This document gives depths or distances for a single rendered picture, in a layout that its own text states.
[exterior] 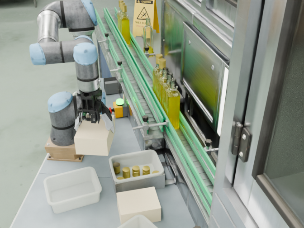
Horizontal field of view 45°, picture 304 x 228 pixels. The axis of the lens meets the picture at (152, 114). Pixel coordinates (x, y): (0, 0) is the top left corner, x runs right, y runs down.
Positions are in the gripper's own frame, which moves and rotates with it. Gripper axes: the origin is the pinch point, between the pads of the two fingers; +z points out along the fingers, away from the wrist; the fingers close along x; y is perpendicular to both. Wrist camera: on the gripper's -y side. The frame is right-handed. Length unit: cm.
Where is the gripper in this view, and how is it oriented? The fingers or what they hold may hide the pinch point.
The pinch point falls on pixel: (95, 130)
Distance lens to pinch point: 140.1
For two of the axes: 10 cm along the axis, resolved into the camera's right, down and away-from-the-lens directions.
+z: 0.0, 8.3, 5.6
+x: 10.0, 0.5, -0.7
